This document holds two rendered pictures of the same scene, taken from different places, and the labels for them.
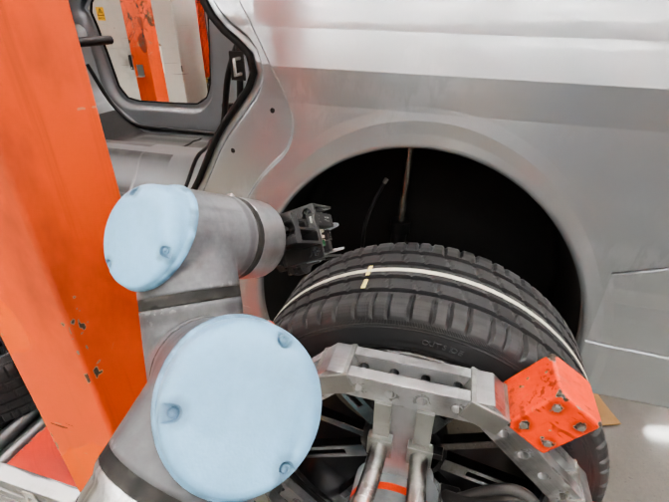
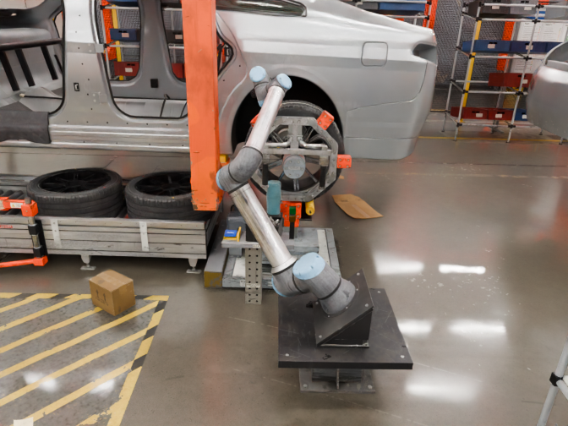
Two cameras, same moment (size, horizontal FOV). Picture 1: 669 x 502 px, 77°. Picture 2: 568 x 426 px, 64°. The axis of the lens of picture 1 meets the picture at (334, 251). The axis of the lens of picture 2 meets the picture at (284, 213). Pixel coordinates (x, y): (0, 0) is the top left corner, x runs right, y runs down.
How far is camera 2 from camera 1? 235 cm
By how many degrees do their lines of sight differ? 16
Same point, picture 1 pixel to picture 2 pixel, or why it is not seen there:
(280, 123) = (242, 69)
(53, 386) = (200, 135)
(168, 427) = (280, 79)
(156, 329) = (261, 86)
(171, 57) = not seen: hidden behind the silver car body
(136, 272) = (258, 78)
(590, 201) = (336, 89)
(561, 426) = (327, 121)
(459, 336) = (305, 110)
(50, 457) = not seen: hidden behind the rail
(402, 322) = (292, 109)
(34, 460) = not seen: hidden behind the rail
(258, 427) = (286, 82)
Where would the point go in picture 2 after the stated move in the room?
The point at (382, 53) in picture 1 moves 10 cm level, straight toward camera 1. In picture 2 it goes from (275, 48) to (278, 49)
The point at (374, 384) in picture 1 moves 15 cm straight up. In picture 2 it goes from (288, 119) to (289, 94)
